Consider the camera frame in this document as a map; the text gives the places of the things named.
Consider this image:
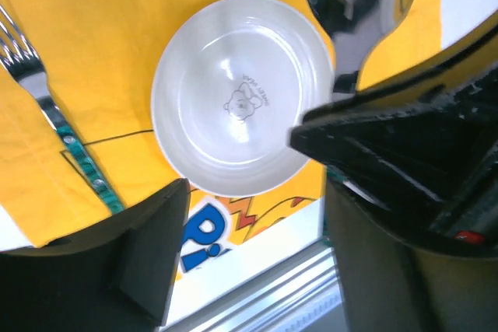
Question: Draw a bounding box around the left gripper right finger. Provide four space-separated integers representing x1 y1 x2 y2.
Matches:
324 170 497 331

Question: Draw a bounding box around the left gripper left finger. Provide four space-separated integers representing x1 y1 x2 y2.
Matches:
1 178 190 331

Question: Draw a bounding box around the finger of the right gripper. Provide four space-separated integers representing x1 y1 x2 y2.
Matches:
289 16 497 258

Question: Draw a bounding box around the metal spoon green handle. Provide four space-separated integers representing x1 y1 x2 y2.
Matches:
307 0 413 101

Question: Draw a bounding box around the cream upturned bowl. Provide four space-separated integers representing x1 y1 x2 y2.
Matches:
151 0 334 197

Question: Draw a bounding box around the metal fork green handle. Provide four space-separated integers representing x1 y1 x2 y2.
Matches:
1 8 125 214

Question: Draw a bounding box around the yellow printed cloth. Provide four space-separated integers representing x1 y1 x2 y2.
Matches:
0 0 447 282

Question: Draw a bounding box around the aluminium mounting rail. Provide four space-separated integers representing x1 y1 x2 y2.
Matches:
162 243 348 331

